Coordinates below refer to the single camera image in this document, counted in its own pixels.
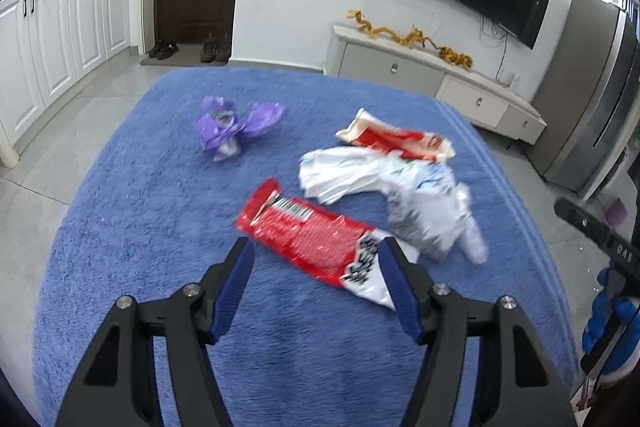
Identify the golden tiger figurine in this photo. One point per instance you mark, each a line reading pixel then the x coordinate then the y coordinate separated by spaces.
pixel 456 57

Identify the blue striped curtain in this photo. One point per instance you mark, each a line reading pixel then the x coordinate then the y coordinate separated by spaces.
pixel 631 9

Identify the grey steel refrigerator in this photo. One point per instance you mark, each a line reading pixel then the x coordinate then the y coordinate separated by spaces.
pixel 585 107

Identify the red snack wrapper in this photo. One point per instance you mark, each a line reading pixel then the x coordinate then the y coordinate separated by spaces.
pixel 310 232

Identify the white floor cabinet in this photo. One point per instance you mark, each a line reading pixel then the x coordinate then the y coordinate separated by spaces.
pixel 55 47

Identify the grey doormat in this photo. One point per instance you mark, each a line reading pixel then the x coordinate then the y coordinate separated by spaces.
pixel 190 57

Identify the grey white television cabinet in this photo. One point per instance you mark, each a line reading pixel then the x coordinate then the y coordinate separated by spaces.
pixel 415 74

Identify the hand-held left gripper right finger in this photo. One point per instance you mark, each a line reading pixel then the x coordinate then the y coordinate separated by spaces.
pixel 400 292

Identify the white plastic bag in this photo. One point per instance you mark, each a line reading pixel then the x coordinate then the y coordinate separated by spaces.
pixel 425 197

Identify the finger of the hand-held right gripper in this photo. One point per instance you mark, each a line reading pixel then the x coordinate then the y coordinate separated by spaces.
pixel 582 222

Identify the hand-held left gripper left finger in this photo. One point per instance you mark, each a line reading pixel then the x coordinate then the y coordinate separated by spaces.
pixel 232 292

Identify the golden dragon figurine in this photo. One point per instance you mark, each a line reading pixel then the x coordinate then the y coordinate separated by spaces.
pixel 390 34

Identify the person's right hand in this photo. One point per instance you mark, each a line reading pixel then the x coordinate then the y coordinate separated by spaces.
pixel 612 327

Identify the purple plastic bag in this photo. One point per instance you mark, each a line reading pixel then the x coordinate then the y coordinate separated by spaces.
pixel 235 127

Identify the brown hiking shoe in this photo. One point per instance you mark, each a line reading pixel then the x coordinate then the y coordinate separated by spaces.
pixel 223 48
pixel 208 49

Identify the blue terry towel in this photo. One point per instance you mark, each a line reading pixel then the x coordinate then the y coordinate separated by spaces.
pixel 150 217

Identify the red white torn wrapper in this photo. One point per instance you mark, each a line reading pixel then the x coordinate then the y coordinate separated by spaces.
pixel 395 139

